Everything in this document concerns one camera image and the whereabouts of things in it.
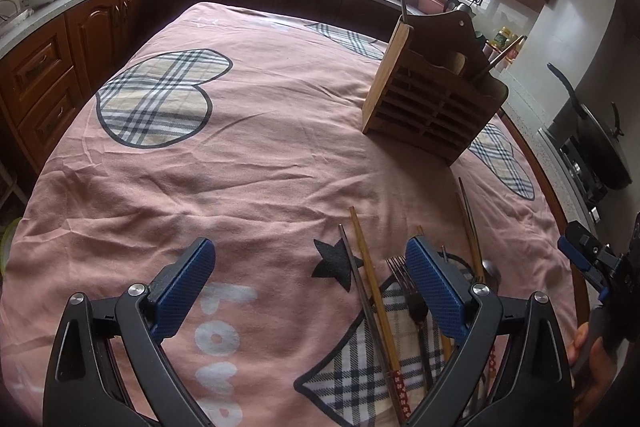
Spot plain brown wooden chopstick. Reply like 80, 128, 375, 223
475, 34, 526, 80
480, 36, 527, 82

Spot brown wooden base cabinets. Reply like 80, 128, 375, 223
0, 0, 155, 178

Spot black gas stove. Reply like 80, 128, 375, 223
537, 127, 608, 223

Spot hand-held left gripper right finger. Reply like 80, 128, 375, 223
404, 234, 576, 427

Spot stainless steel electric kettle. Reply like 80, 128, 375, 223
442, 0, 476, 18

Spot wooden slatted utensil holder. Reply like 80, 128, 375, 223
361, 2, 508, 166

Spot person's right hand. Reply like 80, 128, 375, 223
567, 324, 621, 415

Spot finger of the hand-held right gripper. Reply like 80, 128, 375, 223
557, 220, 620, 297

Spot metal spoon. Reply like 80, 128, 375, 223
481, 258, 502, 293

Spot green plastic basin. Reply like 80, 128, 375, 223
0, 217, 23, 280

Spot wooden chopstick red floral end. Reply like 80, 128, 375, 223
348, 206, 413, 420

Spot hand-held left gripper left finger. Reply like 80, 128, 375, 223
44, 237, 221, 427

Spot black wok with lid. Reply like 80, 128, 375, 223
547, 63, 633, 190

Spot group of condiment bottles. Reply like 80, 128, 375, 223
492, 27, 521, 54

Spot dark brown chopstick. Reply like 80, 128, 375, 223
454, 193, 482, 280
457, 177, 501, 383

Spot pink plaid-heart tablecloth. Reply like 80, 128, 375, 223
0, 1, 591, 427

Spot metal fork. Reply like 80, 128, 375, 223
386, 255, 435, 390

